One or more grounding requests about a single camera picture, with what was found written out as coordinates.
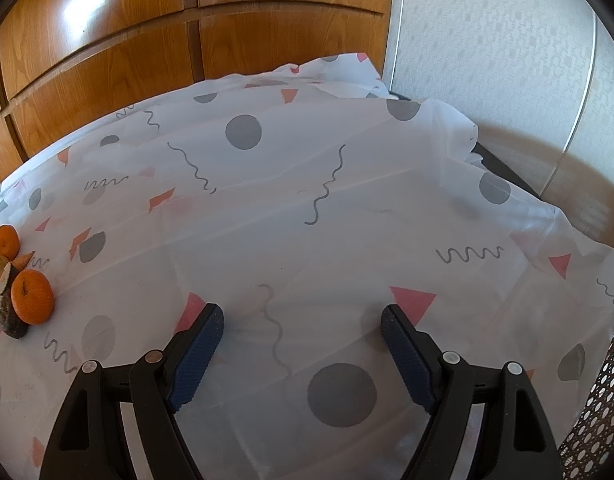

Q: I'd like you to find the dark round fruit piece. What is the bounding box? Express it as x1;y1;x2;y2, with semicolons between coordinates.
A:
0;292;29;339

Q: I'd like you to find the orange tangerine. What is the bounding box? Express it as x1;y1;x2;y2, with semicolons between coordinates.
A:
11;269;55;325
0;224;20;261

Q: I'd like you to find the black perforated chair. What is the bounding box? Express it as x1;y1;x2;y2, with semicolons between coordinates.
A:
559;335;614;479

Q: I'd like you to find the small orange carrot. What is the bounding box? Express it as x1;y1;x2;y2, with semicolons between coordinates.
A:
11;252;34;272

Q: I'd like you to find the patterned white tablecloth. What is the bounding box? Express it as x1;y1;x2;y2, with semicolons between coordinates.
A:
0;54;614;479

